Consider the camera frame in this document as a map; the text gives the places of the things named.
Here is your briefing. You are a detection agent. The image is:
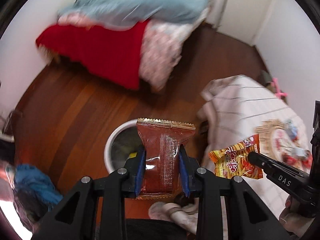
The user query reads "blue white small carton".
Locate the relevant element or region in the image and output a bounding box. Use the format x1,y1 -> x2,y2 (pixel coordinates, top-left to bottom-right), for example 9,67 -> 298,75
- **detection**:
285,119 -> 309,161

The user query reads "orange yellow snack bag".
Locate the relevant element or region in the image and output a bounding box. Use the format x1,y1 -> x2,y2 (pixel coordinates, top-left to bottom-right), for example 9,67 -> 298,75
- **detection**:
209,134 -> 263,179

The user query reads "brown snack wrapper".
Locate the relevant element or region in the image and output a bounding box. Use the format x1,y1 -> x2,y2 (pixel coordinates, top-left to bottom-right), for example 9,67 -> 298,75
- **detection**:
136,118 -> 196,199

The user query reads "white round trash bin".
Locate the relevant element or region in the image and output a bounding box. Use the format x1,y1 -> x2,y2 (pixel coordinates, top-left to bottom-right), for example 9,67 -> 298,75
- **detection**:
104,119 -> 143,174

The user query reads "blue clothes pile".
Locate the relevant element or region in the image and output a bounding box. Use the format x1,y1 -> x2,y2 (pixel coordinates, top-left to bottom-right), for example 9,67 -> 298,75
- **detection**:
14,164 -> 63,211

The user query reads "pink plastic toy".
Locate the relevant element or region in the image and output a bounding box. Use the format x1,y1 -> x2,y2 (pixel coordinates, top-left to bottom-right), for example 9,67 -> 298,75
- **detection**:
271,77 -> 287,99

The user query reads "white checked tablecloth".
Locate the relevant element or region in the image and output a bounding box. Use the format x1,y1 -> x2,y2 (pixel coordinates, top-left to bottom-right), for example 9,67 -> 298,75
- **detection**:
197,74 -> 313,221

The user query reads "red bed sheet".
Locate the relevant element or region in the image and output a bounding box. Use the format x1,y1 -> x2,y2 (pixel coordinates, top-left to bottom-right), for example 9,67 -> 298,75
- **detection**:
35,21 -> 148,90

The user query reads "pink checked blanket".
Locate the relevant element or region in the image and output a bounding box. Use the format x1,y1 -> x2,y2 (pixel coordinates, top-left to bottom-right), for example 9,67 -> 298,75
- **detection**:
57,7 -> 209,91

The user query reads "light blue duvet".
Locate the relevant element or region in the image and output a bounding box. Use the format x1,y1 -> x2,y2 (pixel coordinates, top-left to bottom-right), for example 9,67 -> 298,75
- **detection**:
57,0 -> 210,28

